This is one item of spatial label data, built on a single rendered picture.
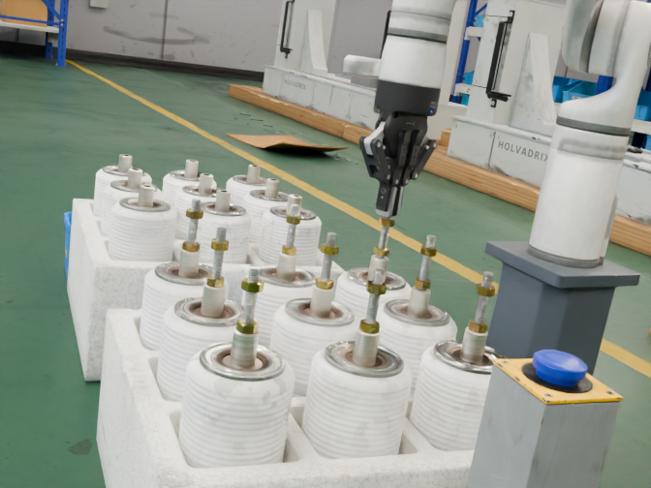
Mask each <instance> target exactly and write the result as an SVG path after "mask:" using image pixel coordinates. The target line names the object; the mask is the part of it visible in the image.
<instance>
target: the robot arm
mask: <svg viewBox="0 0 651 488"><path fill-rule="evenodd" d="M455 3H456V0H393V1H392V7H391V13H390V19H389V26H388V31H387V33H388V35H387V40H386V44H385V47H384V50H383V54H382V59H376V58H369V57H361V56H354V55H347V56H346V57H345V58H344V63H343V70H342V72H346V73H353V74H354V75H355V74H360V75H367V76H378V83H377V89H376V96H375V102H374V104H375V106H376V107H377V108H379V109H380V115H379V117H378V120H377V121H376V124H375V131H374V132H373V133H372V134H371V135H370V136H369V137H366V136H362V137H360V139H359V146H360V149H361V152H362V155H363V158H364V162H365V164H366V167H367V170H368V173H369V176H370V177H372V178H375V179H377V180H378V181H379V183H380V186H379V192H378V197H377V201H376V213H377V214H379V215H382V216H385V217H391V216H398V215H399V213H400V208H401V205H402V199H403V193H404V187H405V186H406V185H407V184H408V182H409V181H410V180H411V179H412V180H416V179H417V178H418V177H419V174H420V173H421V171H422V169H423V168H424V166H425V164H426V163H427V161H428V159H429V158H430V156H431V154H432V153H433V151H434V149H435V148H436V146H437V142H436V140H434V139H429V137H428V135H427V134H426V133H427V130H428V126H427V116H434V115H435V114H436V113H437V109H438V104H439V99H440V93H441V88H442V82H443V77H444V71H445V66H446V52H447V44H446V43H447V42H448V37H449V32H450V23H451V17H452V11H453V8H454V5H455ZM562 30H563V35H562V42H561V48H562V56H563V60H564V63H565V64H566V65H567V66H568V67H569V68H571V69H573V70H576V71H579V72H583V73H589V74H594V75H601V76H614V77H616V83H615V85H614V86H613V87H612V88H610V89H609V90H607V91H605V92H604V93H602V94H600V95H597V96H594V97H590V98H585V99H579V100H572V101H567V102H564V103H563V104H561V105H560V106H559V109H558V112H557V117H556V121H555V122H556V123H555V126H554V130H553V135H552V139H551V143H550V148H549V152H548V157H547V161H546V166H545V170H544V175H543V179H542V186H541V191H540V195H539V200H538V204H537V208H536V213H535V217H534V222H533V225H532V230H531V234H530V239H529V243H528V248H527V252H528V253H529V254H530V255H532V256H534V257H536V258H538V259H542V260H545V261H548V262H552V263H556V264H560V265H565V266H569V267H577V268H593V267H596V266H597V265H598V264H603V263H604V259H605V252H606V248H607V244H608V240H609V237H610V233H611V229H612V225H613V221H614V217H615V213H616V209H617V205H618V201H619V195H618V194H616V189H617V184H618V180H619V176H620V172H621V168H622V165H623V161H624V157H625V153H626V149H627V145H628V141H629V135H630V133H631V129H632V125H633V121H634V116H635V112H636V104H637V100H638V96H639V93H640V89H641V86H642V83H643V80H644V77H645V74H646V71H647V67H648V64H649V62H650V60H651V4H650V3H645V2H637V1H630V0H567V5H566V11H565V19H564V26H563V29H562ZM388 166H389V168H388ZM377 167H378V168H377ZM412 168H413V169H412Z"/></svg>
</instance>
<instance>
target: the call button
mask: <svg viewBox="0 0 651 488"><path fill-rule="evenodd" d="M532 364H533V366H534V367H535V368H536V374H537V376H539V377H540V378H541V379H543V380H545V381H548V382H551V383H554V384H558V385H563V386H574V385H577V384H578V381H580V380H583V379H584V378H585V377H586V373H587V369H588V368H587V365H586V364H585V363H584V362H583V361H582V360H581V359H580V358H578V357H576V356H574V355H572V354H569V353H566V352H563V351H556V350H541V351H536V352H535V353H534V356H533V361H532Z"/></svg>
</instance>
